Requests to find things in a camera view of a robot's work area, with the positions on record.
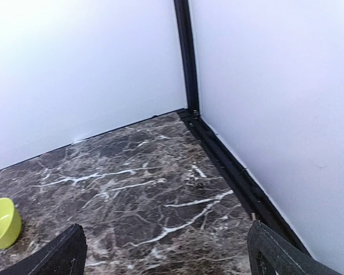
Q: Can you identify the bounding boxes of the green plastic bowl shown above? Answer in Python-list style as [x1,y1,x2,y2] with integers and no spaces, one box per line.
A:
[0,198,22,249]

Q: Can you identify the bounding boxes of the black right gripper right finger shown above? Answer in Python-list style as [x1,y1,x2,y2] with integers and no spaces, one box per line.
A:
[247,220,338,274]

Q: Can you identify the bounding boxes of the black frame post right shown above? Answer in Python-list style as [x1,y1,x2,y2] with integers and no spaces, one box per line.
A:
[174,0,200,117]

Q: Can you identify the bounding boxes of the black side base rail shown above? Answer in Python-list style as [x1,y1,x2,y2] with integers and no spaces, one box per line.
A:
[177,109,309,255]

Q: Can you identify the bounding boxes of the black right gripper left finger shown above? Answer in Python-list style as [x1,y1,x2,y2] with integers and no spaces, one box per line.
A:
[0,223,87,275]

